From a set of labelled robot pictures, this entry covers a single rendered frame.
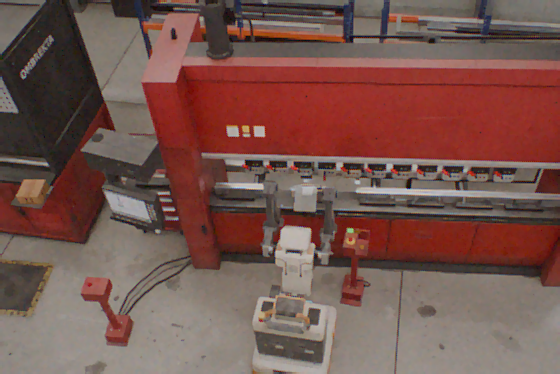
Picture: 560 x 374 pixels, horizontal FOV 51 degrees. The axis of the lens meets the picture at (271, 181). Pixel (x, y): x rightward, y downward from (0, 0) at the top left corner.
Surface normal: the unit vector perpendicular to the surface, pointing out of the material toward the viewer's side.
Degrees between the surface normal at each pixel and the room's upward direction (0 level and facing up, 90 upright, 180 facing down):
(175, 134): 90
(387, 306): 0
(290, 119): 90
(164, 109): 90
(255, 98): 90
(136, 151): 0
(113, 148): 0
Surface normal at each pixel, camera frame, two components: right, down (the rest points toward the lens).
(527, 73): -0.11, 0.74
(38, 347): -0.07, -0.67
